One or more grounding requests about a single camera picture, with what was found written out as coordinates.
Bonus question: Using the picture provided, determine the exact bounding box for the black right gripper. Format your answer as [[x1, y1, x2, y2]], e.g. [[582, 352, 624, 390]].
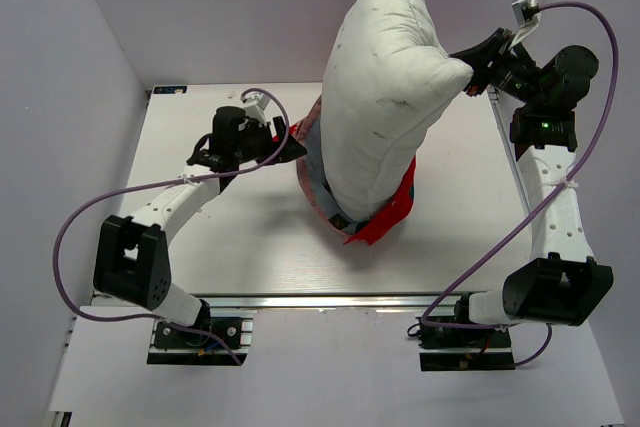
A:
[[428, 28, 543, 107]]

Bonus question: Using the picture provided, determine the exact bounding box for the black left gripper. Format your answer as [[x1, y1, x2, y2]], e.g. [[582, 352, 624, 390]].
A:
[[233, 117, 307, 166]]

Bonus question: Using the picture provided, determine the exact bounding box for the red patterned pillowcase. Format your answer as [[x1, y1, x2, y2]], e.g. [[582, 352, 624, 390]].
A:
[[289, 97, 416, 246]]

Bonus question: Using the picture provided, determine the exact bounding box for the white pillow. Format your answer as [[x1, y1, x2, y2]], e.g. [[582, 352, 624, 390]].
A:
[[320, 0, 473, 221]]

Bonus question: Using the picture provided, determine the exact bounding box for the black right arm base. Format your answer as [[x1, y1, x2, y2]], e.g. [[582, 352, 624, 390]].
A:
[[407, 320, 515, 372]]

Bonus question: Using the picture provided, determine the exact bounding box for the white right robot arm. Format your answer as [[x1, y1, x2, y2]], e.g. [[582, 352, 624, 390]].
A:
[[451, 28, 613, 346]]

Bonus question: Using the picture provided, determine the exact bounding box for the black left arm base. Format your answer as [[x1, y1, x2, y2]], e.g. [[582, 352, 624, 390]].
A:
[[146, 309, 255, 367]]

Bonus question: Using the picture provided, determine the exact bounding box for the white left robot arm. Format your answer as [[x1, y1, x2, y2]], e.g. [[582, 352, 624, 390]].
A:
[[93, 106, 307, 346]]

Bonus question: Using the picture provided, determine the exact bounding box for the blue left corner sticker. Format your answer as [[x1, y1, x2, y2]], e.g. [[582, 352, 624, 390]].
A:
[[152, 85, 187, 95]]

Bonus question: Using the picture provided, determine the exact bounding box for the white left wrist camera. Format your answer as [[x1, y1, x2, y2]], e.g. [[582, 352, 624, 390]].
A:
[[241, 91, 270, 124]]

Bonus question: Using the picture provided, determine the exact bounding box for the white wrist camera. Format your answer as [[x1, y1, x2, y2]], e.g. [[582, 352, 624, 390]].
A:
[[241, 91, 270, 124], [510, 0, 541, 49]]

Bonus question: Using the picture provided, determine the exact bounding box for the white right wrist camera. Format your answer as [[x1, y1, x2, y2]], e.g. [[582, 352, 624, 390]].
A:
[[510, 0, 541, 49]]

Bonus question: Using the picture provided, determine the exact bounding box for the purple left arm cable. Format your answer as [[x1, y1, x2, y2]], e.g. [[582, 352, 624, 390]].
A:
[[52, 88, 291, 366]]

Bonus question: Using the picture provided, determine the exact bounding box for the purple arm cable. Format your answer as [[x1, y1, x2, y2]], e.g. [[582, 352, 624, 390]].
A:
[[52, 88, 291, 366], [420, 0, 621, 367]]

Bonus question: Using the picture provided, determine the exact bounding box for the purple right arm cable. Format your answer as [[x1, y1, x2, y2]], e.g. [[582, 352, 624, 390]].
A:
[[420, 0, 621, 367]]

